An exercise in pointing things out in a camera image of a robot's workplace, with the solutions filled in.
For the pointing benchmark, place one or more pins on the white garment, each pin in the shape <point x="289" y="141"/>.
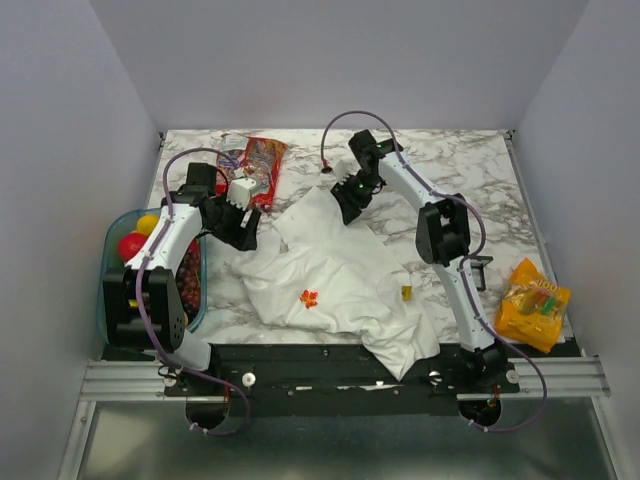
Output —
<point x="357" y="279"/>

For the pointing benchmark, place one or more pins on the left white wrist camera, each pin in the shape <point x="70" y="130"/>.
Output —
<point x="241" y="191"/>

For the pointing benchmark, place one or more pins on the yellow toy lemon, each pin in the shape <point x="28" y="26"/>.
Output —
<point x="146" y="224"/>

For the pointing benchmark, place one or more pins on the aluminium rail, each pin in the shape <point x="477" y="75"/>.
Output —
<point x="139" y="381"/>

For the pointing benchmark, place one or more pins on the teal plastic fruit bowl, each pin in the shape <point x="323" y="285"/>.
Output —
<point x="118" y="317"/>

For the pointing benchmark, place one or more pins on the black square frame box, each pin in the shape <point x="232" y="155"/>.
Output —
<point x="474" y="270"/>

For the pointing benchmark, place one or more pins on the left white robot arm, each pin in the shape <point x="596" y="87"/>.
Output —
<point x="143" y="309"/>

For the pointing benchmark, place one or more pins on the small blue white packet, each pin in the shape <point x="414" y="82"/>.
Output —
<point x="233" y="147"/>

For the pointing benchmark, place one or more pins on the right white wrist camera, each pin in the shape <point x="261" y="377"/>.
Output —
<point x="340" y="170"/>

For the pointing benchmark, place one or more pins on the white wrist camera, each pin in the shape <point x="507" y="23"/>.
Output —
<point x="241" y="191"/>
<point x="340" y="170"/>

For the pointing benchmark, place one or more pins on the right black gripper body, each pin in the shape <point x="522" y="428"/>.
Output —
<point x="356" y="190"/>

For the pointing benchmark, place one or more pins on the yellow candy bag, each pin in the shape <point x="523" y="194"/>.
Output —
<point x="532" y="309"/>

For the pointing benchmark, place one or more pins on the red snack bag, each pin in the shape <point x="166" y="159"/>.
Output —
<point x="262" y="163"/>

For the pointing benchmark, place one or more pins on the purple toy grapes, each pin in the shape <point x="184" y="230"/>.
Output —
<point x="188" y="280"/>

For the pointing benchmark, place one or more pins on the red toy apple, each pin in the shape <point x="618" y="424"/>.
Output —
<point x="130" y="244"/>

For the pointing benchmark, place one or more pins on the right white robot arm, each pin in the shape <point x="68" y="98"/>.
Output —
<point x="442" y="241"/>

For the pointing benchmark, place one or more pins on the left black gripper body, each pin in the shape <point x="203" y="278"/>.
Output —
<point x="227" y="223"/>

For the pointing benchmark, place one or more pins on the yellow black square pin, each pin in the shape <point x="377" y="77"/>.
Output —
<point x="406" y="292"/>

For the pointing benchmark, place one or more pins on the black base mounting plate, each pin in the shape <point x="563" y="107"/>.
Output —
<point x="269" y="381"/>

